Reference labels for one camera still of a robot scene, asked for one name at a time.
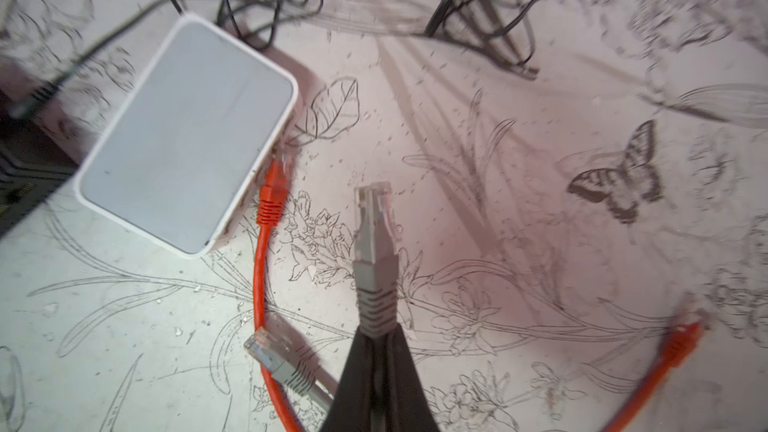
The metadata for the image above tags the black network switch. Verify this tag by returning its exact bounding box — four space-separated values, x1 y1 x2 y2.
1 122 77 237

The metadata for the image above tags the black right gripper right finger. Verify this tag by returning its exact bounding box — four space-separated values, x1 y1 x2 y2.
384 325 439 432

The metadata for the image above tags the red ethernet cable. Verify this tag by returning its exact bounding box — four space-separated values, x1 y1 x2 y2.
251 152 706 432

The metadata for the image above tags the white network switch box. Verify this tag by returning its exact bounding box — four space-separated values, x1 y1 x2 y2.
74 14 300 259

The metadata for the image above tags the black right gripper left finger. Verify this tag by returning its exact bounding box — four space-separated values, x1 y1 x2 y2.
320 329 374 432

